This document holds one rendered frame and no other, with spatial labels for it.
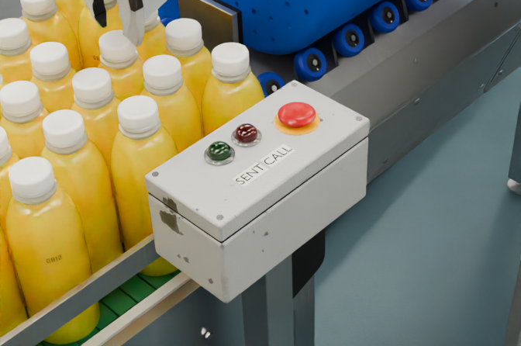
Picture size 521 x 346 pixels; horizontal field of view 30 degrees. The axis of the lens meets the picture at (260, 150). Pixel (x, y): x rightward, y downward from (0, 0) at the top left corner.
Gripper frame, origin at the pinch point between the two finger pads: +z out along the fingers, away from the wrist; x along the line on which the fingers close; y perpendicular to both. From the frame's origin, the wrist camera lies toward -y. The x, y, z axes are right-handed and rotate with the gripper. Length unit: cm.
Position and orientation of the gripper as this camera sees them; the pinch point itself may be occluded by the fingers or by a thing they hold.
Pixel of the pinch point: (113, 29)
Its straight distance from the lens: 105.2
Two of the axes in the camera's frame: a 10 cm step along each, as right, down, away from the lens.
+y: 7.0, -4.8, 5.3
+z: 0.4, 7.7, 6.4
